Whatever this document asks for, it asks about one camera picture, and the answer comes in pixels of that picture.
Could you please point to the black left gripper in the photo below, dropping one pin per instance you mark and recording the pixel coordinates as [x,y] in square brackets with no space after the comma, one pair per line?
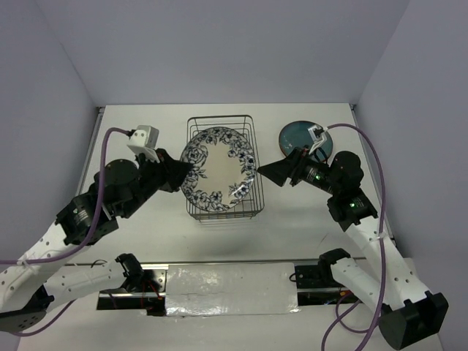
[172,171]

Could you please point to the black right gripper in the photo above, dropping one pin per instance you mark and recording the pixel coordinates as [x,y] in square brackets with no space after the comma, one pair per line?
[279,170]

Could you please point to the red and teal patterned plate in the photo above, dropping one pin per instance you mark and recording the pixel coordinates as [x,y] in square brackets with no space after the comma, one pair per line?
[286,147]

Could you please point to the dark teal blossom plate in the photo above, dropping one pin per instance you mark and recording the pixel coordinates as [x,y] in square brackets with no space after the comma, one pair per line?
[297,133]

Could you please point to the blue floral white plate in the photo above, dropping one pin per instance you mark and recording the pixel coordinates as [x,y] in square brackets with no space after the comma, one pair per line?
[223,169]

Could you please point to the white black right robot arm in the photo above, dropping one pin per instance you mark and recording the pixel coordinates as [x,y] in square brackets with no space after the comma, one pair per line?
[406,310]

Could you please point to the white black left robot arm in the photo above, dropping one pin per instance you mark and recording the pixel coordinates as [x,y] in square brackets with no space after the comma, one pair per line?
[32,286]

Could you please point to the silver foil tape panel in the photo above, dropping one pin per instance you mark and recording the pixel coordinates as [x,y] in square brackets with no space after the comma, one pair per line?
[230,289]

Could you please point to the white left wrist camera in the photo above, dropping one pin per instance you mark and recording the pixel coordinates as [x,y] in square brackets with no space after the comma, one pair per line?
[143,141]

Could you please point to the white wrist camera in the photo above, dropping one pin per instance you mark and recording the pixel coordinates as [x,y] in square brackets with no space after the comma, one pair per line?
[318,136]
[143,141]

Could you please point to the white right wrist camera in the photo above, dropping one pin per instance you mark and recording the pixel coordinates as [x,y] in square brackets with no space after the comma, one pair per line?
[318,136]

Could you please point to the grey wire dish rack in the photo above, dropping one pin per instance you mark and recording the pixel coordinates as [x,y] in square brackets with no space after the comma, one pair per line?
[254,202]

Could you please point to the aluminium table edge rail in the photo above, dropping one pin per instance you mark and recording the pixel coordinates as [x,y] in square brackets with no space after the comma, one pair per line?
[95,131]

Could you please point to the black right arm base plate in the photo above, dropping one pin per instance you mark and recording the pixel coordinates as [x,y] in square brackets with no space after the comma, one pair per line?
[309,277]

